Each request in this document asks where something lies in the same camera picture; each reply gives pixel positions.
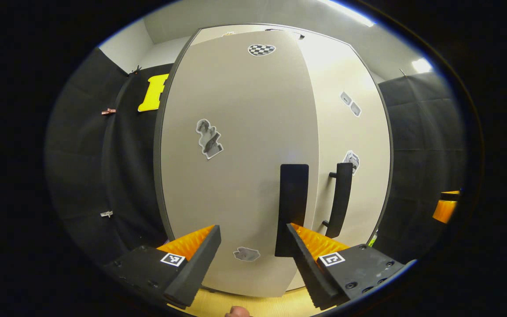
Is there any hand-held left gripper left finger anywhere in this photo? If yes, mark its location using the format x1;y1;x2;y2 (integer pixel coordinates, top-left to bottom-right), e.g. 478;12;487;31
104;225;222;309

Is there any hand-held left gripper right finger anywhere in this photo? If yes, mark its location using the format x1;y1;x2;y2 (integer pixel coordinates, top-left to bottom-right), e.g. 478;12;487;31
286;223;415;311

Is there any white cabinet door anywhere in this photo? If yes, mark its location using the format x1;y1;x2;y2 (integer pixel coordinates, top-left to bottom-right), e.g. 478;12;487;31
287;37;390;291
160;30;320;298

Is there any white shoe cabinet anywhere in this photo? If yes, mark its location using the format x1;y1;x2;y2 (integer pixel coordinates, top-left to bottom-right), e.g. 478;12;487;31
154;23;394;298

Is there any black backdrop cloth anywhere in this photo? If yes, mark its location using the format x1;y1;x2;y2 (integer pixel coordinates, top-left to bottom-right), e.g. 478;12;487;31
46;48;173;265
373;72;467;262

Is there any small ceiling light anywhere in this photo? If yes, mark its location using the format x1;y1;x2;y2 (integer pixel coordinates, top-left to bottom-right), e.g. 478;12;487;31
412;58;433;74

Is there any long ceiling light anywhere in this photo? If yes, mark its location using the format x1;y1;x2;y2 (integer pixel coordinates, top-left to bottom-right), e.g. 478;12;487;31
317;0;376;28

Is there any black door handle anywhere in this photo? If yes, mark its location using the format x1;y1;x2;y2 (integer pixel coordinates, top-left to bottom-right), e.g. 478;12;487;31
275;164;309;258
323;162;354;239

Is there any black drawer handle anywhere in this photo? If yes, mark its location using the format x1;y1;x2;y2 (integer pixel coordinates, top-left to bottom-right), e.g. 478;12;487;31
265;29;305;40

